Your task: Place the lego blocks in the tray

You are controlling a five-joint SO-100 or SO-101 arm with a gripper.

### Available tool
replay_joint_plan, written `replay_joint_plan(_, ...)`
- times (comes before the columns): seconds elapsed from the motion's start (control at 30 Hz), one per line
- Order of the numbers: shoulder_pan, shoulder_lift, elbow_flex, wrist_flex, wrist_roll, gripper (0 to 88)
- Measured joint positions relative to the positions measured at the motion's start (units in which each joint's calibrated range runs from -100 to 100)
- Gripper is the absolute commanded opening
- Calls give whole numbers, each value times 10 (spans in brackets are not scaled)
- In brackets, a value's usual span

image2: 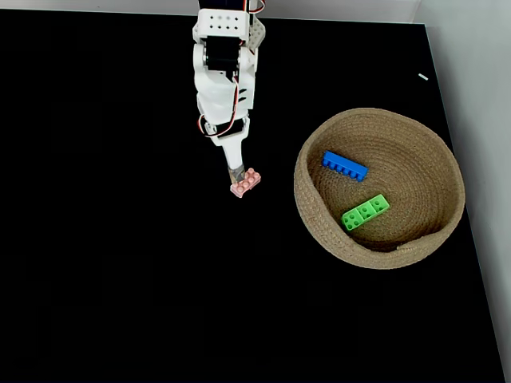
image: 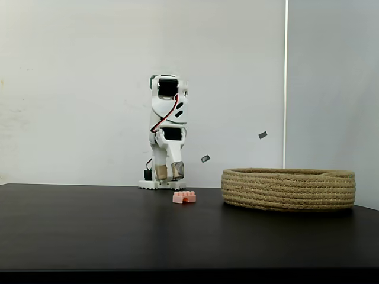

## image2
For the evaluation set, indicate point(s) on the pink lego block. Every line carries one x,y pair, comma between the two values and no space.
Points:
248,184

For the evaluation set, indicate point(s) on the blue lego block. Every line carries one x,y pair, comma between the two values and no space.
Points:
344,164

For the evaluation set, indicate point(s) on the green lego block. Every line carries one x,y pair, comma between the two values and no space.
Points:
365,211

